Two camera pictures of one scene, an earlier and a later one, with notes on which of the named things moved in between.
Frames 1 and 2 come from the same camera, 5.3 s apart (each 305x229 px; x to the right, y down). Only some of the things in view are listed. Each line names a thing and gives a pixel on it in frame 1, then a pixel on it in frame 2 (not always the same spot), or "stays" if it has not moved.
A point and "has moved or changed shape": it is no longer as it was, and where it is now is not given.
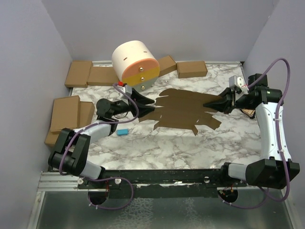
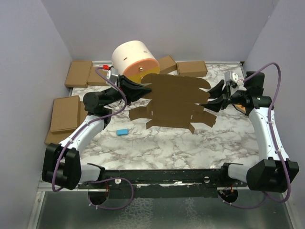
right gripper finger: x=220 y=105 stays
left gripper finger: x=143 y=110 → x=134 y=93
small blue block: x=122 y=131 stays
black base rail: x=160 y=182 stays
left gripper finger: x=137 y=97 → x=126 y=83
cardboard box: x=183 y=109 has moved or changed shape
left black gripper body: x=121 y=107 → x=113 y=95
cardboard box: x=66 y=113 stays
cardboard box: x=78 y=74 stays
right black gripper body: x=243 y=102 stays
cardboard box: x=192 y=69 stays
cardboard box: x=167 y=65 stays
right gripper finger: x=227 y=92 → x=217 y=90
